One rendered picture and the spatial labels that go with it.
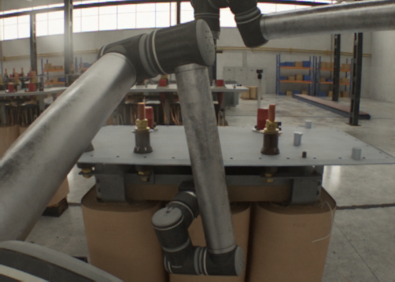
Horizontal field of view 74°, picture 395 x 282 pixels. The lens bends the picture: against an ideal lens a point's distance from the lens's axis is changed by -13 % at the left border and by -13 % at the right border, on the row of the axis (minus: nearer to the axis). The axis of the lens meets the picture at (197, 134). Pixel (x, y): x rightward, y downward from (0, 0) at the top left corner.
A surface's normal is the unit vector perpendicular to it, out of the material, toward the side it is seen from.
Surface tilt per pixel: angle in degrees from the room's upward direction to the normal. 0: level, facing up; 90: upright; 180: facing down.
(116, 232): 90
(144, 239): 90
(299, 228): 90
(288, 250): 90
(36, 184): 70
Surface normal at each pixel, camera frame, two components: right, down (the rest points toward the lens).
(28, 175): 0.68, -0.49
